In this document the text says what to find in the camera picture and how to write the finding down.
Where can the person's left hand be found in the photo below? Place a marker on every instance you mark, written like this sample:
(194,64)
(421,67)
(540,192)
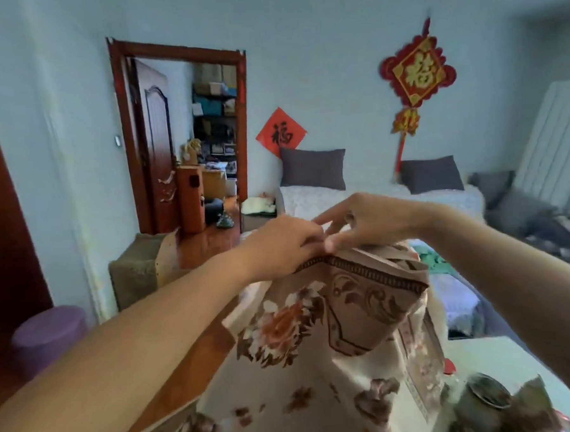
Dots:
(282,247)

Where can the red lid glass jar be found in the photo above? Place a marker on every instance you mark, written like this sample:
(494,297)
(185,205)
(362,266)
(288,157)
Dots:
(449,367)

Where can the dark brown wooden door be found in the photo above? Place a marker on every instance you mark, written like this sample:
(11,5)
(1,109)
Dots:
(5,237)

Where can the white wall switch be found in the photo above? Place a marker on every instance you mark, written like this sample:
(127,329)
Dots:
(117,141)

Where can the beige floral tablecloth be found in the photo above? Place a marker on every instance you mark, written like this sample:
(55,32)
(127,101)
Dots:
(294,394)

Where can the person's right forearm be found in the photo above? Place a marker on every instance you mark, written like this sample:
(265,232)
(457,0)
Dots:
(517,282)

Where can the red diamond paper poster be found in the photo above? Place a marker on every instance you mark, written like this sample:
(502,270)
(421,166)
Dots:
(280,132)

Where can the purple cylindrical stool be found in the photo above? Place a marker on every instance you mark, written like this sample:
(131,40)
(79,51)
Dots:
(48,335)

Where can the person's left forearm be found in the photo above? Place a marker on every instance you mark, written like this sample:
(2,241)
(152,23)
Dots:
(130,355)

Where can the cream marble table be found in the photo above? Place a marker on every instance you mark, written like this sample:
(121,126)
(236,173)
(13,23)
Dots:
(512,363)

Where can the person's right hand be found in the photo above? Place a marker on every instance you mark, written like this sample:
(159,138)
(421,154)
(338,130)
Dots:
(375,218)

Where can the orange brown wooden cabinet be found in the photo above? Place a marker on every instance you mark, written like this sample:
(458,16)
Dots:
(191,204)

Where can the red gold knot decoration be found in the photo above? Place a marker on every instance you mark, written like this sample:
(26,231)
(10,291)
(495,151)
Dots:
(418,73)

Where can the brown paper tea bag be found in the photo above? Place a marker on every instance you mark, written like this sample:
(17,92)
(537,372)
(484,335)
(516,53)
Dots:
(534,415)

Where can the grey side stool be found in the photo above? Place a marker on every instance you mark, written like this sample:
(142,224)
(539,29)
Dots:
(259,222)

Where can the purple quilted sofa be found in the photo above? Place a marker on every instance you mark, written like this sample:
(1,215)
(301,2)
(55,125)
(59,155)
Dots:
(454,304)

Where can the golden figurine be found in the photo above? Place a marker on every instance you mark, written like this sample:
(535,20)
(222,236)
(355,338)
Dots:
(192,150)

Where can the white wall radiator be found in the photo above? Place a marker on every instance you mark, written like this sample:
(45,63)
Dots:
(553,147)

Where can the grey open canister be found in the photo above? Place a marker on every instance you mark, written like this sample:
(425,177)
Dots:
(481,413)

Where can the green blanket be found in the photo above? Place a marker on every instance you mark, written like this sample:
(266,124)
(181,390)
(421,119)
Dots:
(433,263)

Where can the olive brown perforated box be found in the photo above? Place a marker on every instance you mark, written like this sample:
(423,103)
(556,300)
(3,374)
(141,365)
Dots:
(135,273)

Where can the red brown doorway frame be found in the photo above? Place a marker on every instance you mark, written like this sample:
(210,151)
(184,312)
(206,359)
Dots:
(181,53)

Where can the small green ornament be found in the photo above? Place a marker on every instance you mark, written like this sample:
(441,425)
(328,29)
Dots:
(224,221)

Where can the brown panelled inner door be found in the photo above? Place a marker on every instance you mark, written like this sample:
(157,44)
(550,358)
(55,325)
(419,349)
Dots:
(159,134)

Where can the cluttered storage shelf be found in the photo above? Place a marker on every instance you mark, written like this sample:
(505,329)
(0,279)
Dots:
(213,112)

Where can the grey pillow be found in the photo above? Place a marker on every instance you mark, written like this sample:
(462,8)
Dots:
(493,186)
(430,175)
(518,211)
(312,169)

